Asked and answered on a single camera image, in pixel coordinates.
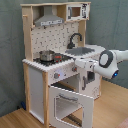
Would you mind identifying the grey range hood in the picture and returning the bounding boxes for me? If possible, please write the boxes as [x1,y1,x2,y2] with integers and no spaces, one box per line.
[35,5,64,27]

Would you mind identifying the grey toy sink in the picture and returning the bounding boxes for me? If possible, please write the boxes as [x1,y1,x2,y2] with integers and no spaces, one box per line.
[66,47,94,56]

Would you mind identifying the black toy faucet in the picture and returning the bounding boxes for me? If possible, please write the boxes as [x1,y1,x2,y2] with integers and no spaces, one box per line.
[67,33,82,49]

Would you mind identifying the right stove knob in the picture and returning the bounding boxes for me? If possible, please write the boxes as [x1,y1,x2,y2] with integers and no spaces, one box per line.
[71,66,78,74]

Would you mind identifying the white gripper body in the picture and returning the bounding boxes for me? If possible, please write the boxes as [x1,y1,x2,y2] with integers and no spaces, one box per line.
[75,58,97,71]

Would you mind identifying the grey dishwasher panel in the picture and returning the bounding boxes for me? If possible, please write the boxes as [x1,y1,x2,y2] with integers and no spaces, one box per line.
[87,71,95,83]

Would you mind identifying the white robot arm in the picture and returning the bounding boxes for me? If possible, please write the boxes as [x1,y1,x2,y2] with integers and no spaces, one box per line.
[75,50,128,79]

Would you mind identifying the black stovetop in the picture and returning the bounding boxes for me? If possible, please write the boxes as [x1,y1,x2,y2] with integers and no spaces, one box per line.
[35,53,70,67]

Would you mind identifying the toy microwave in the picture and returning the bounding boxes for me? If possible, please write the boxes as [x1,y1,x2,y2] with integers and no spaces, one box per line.
[66,3,89,21]

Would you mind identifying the wooden toy kitchen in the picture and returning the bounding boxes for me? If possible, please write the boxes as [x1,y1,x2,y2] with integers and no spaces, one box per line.
[22,2,103,128]

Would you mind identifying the left stove knob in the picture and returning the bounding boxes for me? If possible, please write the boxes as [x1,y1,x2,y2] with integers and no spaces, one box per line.
[54,73,60,79]

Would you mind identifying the white oven door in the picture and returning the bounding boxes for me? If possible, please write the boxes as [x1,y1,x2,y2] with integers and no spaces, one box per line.
[49,86,94,128]

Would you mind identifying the small metal pot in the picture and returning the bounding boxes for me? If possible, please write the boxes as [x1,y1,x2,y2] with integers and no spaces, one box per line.
[39,50,55,61]

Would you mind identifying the stove knob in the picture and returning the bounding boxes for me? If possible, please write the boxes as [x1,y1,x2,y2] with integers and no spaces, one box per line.
[54,73,60,79]
[71,66,78,74]

